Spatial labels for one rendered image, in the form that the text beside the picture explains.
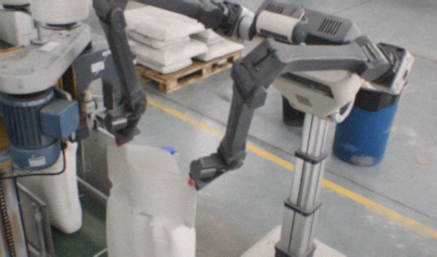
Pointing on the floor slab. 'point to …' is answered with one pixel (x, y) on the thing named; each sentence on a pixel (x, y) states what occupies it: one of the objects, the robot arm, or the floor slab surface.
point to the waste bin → (366, 127)
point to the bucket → (291, 114)
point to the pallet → (170, 80)
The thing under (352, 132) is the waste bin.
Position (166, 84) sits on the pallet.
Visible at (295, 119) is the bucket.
